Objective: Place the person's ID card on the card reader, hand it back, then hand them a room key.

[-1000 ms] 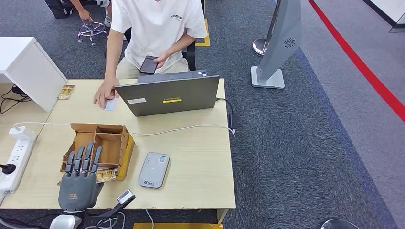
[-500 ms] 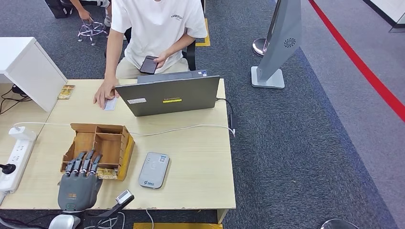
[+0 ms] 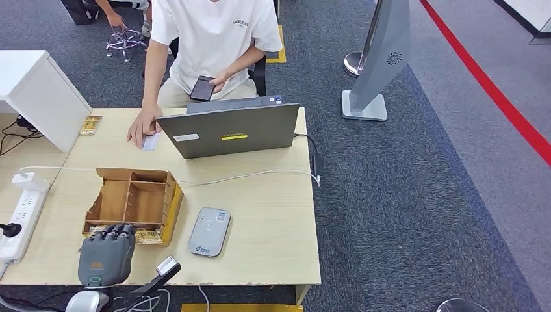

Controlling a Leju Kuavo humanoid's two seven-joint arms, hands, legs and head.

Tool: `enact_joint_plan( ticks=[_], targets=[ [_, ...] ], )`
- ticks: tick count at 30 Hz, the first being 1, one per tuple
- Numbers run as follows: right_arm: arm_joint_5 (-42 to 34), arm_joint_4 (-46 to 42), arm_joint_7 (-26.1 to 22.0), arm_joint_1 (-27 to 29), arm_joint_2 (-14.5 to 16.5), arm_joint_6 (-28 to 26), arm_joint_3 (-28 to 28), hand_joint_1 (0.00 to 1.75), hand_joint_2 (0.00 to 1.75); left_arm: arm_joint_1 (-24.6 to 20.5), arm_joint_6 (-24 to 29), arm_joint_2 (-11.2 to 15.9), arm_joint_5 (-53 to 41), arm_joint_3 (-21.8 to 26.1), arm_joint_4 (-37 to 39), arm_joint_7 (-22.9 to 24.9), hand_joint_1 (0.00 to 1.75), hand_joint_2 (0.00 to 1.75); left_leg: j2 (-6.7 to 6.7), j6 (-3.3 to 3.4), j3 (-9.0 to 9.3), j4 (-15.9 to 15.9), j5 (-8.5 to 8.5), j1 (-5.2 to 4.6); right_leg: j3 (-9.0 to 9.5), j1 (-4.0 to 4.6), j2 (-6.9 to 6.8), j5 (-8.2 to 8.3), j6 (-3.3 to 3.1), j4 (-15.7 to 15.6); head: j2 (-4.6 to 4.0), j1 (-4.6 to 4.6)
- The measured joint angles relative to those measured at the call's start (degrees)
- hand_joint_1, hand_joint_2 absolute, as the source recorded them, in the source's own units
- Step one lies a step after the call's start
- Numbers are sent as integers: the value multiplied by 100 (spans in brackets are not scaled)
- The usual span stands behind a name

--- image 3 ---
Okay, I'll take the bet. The black camera bracket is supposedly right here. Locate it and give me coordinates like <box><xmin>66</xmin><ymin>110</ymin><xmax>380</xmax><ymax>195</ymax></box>
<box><xmin>114</xmin><ymin>263</ymin><xmax>183</xmax><ymax>303</ymax></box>

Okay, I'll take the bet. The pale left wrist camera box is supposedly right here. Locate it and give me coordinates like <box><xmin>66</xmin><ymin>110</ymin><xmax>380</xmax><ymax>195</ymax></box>
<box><xmin>155</xmin><ymin>256</ymin><xmax>179</xmax><ymax>276</ymax></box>

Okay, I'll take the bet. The black smartphone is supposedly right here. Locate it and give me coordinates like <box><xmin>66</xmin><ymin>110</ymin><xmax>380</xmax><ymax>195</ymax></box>
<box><xmin>190</xmin><ymin>75</ymin><xmax>216</xmax><ymax>103</ymax></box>

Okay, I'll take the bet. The black cable with plug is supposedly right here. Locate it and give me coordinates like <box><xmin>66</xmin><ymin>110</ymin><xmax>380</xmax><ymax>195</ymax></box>
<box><xmin>0</xmin><ymin>116</ymin><xmax>45</xmax><ymax>158</ymax></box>

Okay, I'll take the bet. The white cabinet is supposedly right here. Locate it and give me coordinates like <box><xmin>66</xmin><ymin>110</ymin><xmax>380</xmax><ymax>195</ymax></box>
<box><xmin>0</xmin><ymin>50</ymin><xmax>92</xmax><ymax>153</ymax></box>

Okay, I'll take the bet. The person's right hand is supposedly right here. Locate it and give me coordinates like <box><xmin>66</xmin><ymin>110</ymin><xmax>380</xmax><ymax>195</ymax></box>
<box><xmin>127</xmin><ymin>105</ymin><xmax>164</xmax><ymax>150</ymax></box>

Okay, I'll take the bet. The black bag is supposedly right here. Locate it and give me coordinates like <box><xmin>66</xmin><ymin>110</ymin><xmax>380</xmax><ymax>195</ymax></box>
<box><xmin>59</xmin><ymin>0</ymin><xmax>105</xmax><ymax>27</ymax></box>

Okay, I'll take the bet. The white looped cable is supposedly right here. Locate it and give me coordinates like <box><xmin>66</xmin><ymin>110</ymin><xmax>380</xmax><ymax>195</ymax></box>
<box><xmin>112</xmin><ymin>289</ymin><xmax>172</xmax><ymax>312</ymax></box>

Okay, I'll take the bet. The stack of yellow key cards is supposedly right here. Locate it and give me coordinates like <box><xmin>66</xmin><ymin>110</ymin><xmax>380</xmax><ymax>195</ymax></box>
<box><xmin>78</xmin><ymin>115</ymin><xmax>103</xmax><ymax>137</ymax></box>

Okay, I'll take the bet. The person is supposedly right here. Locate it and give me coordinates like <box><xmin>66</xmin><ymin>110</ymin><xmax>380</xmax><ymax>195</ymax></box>
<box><xmin>94</xmin><ymin>0</ymin><xmax>152</xmax><ymax>39</ymax></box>
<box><xmin>127</xmin><ymin>0</ymin><xmax>283</xmax><ymax>150</ymax></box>

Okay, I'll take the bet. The white charger plug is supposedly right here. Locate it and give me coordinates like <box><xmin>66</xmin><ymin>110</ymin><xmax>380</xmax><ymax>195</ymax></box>
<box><xmin>11</xmin><ymin>172</ymin><xmax>51</xmax><ymax>193</ymax></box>

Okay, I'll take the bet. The grey kiosk stand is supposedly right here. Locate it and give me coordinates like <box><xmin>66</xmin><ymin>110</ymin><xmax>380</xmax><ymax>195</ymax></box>
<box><xmin>341</xmin><ymin>0</ymin><xmax>411</xmax><ymax>123</ymax></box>

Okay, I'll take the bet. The wooden desk leg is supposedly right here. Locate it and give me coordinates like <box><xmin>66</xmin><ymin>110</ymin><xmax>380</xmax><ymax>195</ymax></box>
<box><xmin>294</xmin><ymin>285</ymin><xmax>312</xmax><ymax>307</ymax></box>

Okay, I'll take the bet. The chrome stanchion base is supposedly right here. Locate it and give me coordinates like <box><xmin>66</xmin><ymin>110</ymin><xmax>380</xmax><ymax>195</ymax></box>
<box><xmin>343</xmin><ymin>51</ymin><xmax>366</xmax><ymax>79</ymax></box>
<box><xmin>436</xmin><ymin>298</ymin><xmax>492</xmax><ymax>312</ymax></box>

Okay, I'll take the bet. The chrome chair base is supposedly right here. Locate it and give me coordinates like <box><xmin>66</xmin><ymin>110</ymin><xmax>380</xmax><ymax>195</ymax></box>
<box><xmin>105</xmin><ymin>26</ymin><xmax>151</xmax><ymax>64</ymax></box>

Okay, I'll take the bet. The yellow floor tape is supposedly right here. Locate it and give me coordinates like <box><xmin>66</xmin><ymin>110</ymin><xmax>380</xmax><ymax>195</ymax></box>
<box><xmin>181</xmin><ymin>304</ymin><xmax>304</xmax><ymax>312</ymax></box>

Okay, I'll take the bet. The grey card reader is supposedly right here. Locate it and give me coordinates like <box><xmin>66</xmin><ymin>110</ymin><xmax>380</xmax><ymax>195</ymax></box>
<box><xmin>188</xmin><ymin>207</ymin><xmax>232</xmax><ymax>258</ymax></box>

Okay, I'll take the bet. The long white charging cable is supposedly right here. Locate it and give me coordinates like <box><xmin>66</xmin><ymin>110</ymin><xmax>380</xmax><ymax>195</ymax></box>
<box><xmin>18</xmin><ymin>166</ymin><xmax>322</xmax><ymax>188</ymax></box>

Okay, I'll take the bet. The wooden card organiser box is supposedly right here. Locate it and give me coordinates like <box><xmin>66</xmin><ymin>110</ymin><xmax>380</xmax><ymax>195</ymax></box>
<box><xmin>83</xmin><ymin>168</ymin><xmax>185</xmax><ymax>247</ymax></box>

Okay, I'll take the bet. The person's left hand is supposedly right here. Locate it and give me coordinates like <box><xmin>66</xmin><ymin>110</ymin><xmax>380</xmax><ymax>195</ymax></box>
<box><xmin>209</xmin><ymin>70</ymin><xmax>232</xmax><ymax>95</ymax></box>

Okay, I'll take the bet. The grey laptop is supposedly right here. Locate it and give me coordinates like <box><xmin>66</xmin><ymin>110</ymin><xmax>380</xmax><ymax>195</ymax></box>
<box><xmin>155</xmin><ymin>95</ymin><xmax>300</xmax><ymax>160</ymax></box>

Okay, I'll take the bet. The white power strip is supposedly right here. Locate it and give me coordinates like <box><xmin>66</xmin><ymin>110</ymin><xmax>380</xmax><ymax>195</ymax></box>
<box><xmin>0</xmin><ymin>188</ymin><xmax>47</xmax><ymax>263</ymax></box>

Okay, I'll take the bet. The thin white cable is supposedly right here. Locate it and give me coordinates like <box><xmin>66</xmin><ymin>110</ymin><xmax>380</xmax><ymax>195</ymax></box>
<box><xmin>198</xmin><ymin>285</ymin><xmax>211</xmax><ymax>312</ymax></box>

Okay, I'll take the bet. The white ID card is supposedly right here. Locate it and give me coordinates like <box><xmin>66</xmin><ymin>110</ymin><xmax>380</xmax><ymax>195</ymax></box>
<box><xmin>141</xmin><ymin>132</ymin><xmax>161</xmax><ymax>151</ymax></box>

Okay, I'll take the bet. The white platform with black edge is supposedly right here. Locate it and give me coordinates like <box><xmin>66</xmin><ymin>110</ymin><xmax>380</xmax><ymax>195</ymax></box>
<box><xmin>493</xmin><ymin>0</ymin><xmax>551</xmax><ymax>40</ymax></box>

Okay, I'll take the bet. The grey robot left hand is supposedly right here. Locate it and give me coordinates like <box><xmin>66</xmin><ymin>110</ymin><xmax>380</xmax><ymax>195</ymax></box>
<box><xmin>77</xmin><ymin>224</ymin><xmax>138</xmax><ymax>289</ymax></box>

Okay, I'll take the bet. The black laptop power cable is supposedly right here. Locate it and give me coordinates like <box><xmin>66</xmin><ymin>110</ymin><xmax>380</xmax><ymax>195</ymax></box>
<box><xmin>294</xmin><ymin>133</ymin><xmax>320</xmax><ymax>158</ymax></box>

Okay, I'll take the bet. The black power plug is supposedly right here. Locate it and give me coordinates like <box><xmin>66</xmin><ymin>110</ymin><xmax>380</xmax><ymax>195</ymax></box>
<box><xmin>0</xmin><ymin>223</ymin><xmax>23</xmax><ymax>239</ymax></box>

